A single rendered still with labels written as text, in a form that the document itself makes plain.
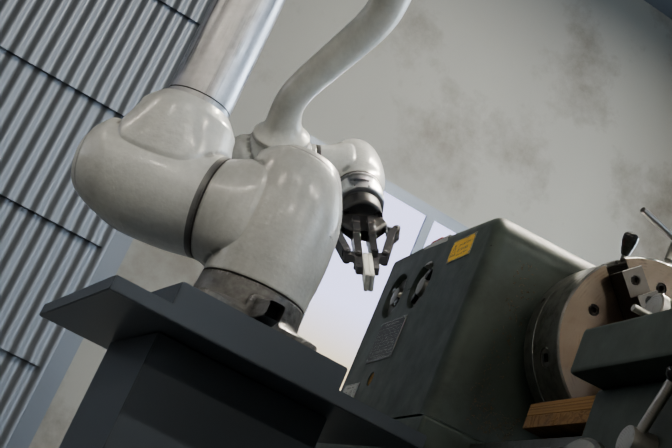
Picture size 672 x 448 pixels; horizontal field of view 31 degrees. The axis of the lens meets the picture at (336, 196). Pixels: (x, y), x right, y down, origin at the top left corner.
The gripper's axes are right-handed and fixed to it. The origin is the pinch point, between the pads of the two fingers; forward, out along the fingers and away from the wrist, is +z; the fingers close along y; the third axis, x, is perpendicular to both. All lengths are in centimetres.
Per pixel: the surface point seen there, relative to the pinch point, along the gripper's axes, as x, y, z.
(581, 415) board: -0.7, 26.6, 34.8
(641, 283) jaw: -1.9, 43.5, 2.2
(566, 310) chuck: 2.7, 31.8, 4.1
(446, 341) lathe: 15.9, 15.3, -4.6
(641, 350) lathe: -28, 23, 58
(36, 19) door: 52, -94, -237
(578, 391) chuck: 12.3, 33.7, 12.3
